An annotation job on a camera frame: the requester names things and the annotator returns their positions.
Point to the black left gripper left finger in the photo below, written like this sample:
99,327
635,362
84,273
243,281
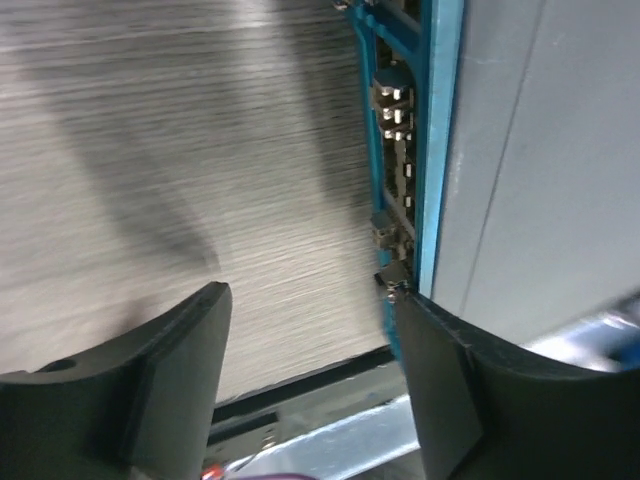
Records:
138,405

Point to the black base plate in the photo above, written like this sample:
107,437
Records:
317,398

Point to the dark network switch box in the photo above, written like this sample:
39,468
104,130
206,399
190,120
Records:
503,144

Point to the aluminium rail frame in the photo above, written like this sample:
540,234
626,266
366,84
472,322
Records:
365,440

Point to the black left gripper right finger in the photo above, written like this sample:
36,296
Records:
485,408

